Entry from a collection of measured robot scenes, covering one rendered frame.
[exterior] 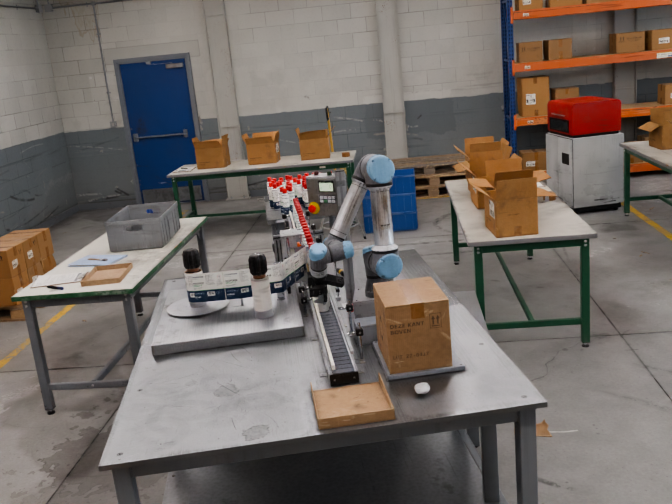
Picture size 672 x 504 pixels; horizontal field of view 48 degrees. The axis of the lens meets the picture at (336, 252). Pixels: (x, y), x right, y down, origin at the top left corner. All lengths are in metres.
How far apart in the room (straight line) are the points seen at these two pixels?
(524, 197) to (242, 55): 6.98
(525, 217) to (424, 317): 2.23
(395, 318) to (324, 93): 8.45
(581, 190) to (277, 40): 4.85
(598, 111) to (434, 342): 6.12
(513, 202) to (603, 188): 4.02
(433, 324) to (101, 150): 9.50
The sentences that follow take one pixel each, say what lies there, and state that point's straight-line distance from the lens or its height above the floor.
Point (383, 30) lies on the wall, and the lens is 10.98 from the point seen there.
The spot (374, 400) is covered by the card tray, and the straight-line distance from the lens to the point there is 2.75.
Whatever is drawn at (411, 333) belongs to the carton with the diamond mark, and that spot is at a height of 1.00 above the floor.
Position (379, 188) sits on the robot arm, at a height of 1.46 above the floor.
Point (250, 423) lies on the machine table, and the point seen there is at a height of 0.83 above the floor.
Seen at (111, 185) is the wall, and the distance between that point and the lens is 11.98.
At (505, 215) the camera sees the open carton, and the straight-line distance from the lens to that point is 4.92.
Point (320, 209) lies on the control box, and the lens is 3.60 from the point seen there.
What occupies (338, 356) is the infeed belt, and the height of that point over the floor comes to 0.88.
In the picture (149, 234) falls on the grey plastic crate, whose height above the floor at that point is 0.91.
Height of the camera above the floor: 2.06
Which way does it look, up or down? 15 degrees down
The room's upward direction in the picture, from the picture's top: 6 degrees counter-clockwise
